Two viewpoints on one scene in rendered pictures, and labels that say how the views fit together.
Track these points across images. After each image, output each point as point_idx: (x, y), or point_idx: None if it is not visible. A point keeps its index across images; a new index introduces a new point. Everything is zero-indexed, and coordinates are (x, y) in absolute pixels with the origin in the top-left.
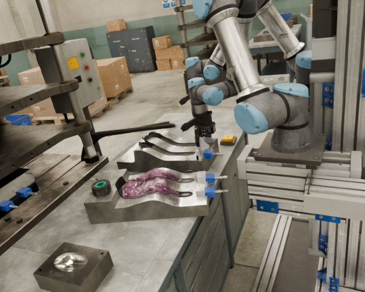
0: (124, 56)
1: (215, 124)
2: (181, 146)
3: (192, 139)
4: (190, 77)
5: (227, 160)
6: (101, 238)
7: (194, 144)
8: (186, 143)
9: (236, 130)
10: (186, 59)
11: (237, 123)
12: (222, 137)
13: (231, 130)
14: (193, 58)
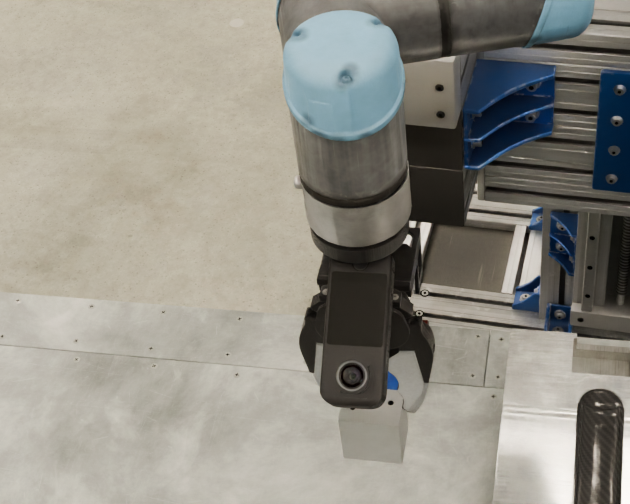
0: None
1: (86, 471)
2: None
3: (518, 461)
4: (404, 162)
5: (608, 339)
6: None
7: (590, 435)
8: (577, 487)
9: (222, 341)
10: (361, 63)
11: (112, 350)
12: (310, 401)
13: (206, 368)
14: (351, 30)
